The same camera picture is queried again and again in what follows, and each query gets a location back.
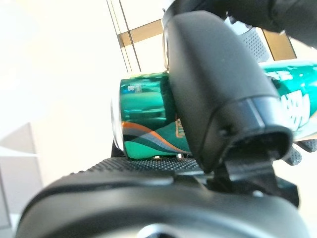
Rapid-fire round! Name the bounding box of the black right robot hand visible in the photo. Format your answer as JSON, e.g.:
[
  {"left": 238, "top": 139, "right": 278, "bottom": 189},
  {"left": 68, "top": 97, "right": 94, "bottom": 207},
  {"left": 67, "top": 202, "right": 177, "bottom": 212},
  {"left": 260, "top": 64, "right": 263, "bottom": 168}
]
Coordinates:
[{"left": 14, "top": 11, "right": 313, "bottom": 238}]

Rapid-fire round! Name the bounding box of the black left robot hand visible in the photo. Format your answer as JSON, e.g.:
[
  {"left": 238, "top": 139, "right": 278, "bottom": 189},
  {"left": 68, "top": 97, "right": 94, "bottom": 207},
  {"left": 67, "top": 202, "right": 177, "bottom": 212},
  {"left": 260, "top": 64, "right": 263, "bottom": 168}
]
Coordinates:
[{"left": 170, "top": 0, "right": 317, "bottom": 167}]

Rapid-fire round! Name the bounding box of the green soda can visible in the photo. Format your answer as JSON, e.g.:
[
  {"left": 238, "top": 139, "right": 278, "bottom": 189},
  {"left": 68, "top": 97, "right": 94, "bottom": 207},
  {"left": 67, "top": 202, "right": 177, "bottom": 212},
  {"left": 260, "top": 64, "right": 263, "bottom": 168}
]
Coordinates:
[{"left": 110, "top": 60, "right": 317, "bottom": 159}]

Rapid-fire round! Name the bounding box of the lit window with dark frame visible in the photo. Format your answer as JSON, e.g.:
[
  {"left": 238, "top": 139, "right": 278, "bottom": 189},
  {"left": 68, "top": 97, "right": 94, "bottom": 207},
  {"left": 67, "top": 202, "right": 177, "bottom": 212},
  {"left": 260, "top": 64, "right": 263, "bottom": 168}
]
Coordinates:
[{"left": 106, "top": 0, "right": 298, "bottom": 72}]

